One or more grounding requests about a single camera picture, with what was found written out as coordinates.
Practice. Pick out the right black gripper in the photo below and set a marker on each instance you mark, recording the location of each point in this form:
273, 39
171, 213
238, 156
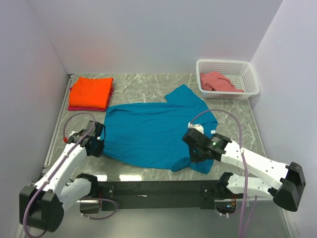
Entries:
195, 158

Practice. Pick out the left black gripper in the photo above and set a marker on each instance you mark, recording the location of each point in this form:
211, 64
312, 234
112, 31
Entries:
98, 152

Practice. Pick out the blue t shirt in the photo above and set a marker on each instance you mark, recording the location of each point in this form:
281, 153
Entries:
149, 135

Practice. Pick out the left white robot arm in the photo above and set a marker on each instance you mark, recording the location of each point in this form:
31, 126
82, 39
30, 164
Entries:
42, 206

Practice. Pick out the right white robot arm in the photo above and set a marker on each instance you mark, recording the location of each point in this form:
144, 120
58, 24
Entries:
281, 182

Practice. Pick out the folded magenta t shirt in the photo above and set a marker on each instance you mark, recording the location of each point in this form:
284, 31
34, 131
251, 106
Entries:
72, 108

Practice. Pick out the folded orange t shirt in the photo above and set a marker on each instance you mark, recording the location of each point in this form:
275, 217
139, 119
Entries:
88, 92

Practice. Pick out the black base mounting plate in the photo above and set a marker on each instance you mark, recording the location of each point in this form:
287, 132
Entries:
163, 194

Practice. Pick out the pink t shirt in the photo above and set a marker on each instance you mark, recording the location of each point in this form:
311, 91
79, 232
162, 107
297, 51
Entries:
215, 81

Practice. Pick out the white plastic basket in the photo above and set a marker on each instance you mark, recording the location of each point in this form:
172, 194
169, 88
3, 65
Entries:
240, 73

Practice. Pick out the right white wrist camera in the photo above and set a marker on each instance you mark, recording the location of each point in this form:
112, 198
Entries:
197, 127

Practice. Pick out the aluminium frame rail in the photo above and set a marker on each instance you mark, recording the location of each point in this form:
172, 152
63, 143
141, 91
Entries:
112, 207

